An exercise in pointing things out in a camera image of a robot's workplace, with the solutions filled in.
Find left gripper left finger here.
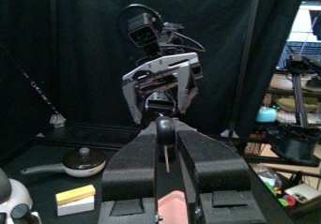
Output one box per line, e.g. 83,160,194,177
96,123,159,224

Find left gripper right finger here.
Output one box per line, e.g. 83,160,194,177
174,120,270,224

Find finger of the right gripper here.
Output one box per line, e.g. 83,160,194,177
120,81,144,126
175,62,199,115

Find white saucepan with black lid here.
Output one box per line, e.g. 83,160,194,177
20,146,108,179

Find pink toy cutting board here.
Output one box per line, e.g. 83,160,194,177
156,189,191,224

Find white and yellow toy block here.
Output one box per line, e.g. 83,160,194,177
53,184,98,217

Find colourful small toys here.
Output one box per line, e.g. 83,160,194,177
263,180,297,208

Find teal round object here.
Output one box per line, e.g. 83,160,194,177
254,106,278,124

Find black tripod stand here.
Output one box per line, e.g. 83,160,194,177
285,46,321,128

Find white toy kettle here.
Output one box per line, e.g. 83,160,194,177
0,167,43,224

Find computer monitor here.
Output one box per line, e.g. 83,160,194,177
274,0,321,72

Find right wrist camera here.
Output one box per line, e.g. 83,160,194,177
126,12,162,57

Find metal frame corner bracket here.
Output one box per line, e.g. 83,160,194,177
49,112,68,128

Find black camera cable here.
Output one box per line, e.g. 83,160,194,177
116,3,207,53

